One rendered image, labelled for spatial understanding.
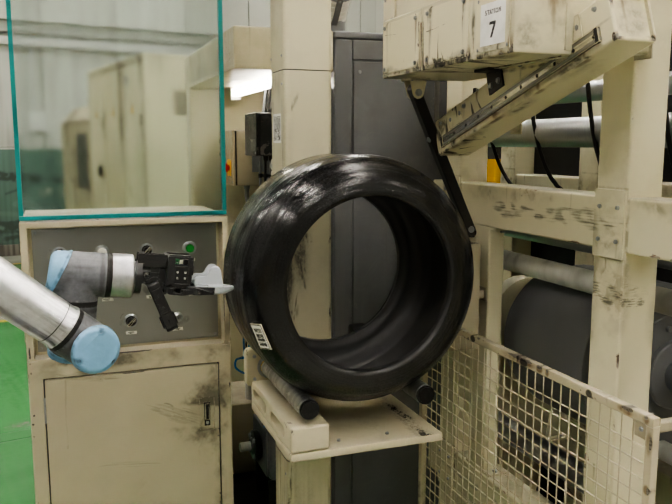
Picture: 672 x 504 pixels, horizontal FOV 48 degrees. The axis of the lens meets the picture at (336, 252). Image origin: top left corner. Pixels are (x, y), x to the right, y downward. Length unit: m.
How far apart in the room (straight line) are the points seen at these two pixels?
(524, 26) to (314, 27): 0.66
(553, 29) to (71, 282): 1.05
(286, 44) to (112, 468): 1.26
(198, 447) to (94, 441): 0.29
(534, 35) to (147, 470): 1.56
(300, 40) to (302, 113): 0.18
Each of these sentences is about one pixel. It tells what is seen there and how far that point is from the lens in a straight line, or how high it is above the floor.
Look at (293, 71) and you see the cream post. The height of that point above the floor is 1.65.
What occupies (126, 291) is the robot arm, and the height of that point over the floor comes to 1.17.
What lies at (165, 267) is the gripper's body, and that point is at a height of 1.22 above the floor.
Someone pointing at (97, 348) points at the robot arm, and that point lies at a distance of 1.44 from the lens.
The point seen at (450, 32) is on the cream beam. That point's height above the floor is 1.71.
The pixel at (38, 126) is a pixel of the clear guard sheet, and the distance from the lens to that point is 2.12.
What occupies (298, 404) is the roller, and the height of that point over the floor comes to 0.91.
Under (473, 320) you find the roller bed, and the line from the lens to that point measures 2.12.
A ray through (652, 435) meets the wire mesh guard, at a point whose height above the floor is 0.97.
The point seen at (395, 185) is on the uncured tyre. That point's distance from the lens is 1.61.
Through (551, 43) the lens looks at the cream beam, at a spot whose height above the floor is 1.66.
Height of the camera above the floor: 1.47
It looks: 8 degrees down
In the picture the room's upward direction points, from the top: straight up
